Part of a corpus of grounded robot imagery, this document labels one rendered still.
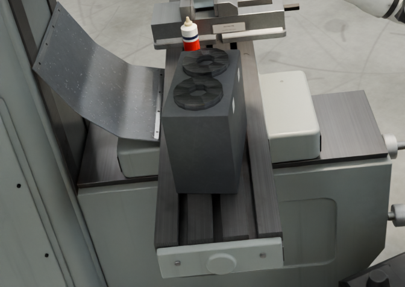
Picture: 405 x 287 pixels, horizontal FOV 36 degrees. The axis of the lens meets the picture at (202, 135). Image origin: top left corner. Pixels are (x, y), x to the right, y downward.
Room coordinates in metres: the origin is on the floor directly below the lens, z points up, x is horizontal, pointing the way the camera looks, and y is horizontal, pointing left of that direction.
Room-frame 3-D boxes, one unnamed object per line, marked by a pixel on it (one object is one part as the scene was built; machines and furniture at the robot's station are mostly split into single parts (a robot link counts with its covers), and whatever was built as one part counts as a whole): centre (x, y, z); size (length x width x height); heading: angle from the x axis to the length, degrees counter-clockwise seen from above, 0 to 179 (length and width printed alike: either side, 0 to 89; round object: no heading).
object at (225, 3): (1.49, -0.12, 1.03); 0.12 x 0.06 x 0.04; 174
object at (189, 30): (1.38, -0.01, 0.99); 0.04 x 0.04 x 0.11
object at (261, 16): (1.49, -0.09, 0.99); 0.35 x 0.15 x 0.11; 84
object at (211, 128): (0.97, -0.02, 1.04); 0.22 x 0.12 x 0.20; 166
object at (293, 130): (1.29, -0.04, 0.80); 0.50 x 0.35 x 0.12; 85
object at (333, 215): (1.29, -0.07, 0.44); 0.80 x 0.30 x 0.60; 85
